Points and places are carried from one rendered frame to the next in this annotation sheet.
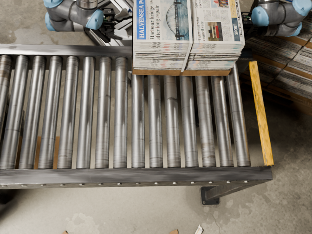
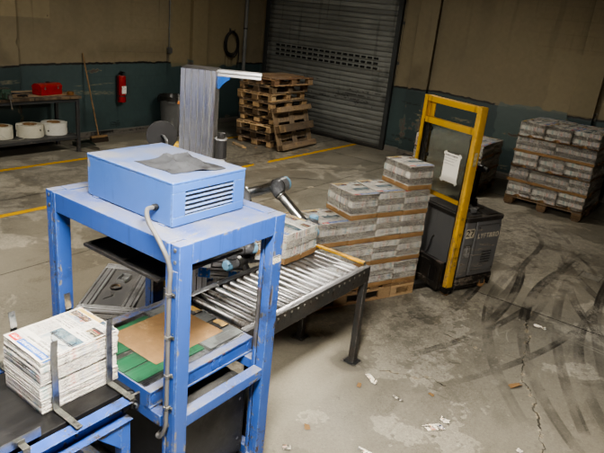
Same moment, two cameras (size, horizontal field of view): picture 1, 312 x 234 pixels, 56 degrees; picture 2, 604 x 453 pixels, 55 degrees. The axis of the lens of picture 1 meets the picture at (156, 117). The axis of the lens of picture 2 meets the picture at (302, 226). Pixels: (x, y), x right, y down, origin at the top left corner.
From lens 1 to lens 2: 346 cm
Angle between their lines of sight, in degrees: 56
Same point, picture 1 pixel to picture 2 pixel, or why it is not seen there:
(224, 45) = (312, 227)
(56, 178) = (307, 297)
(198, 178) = (350, 276)
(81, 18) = (251, 247)
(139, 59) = (287, 251)
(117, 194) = (306, 392)
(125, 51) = not seen: hidden behind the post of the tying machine
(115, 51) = not seen: hidden behind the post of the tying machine
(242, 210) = (374, 356)
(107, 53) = not seen: hidden behind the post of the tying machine
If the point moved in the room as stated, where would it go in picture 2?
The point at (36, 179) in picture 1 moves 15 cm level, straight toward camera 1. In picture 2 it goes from (301, 301) to (323, 297)
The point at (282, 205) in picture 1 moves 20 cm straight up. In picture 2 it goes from (387, 342) to (391, 321)
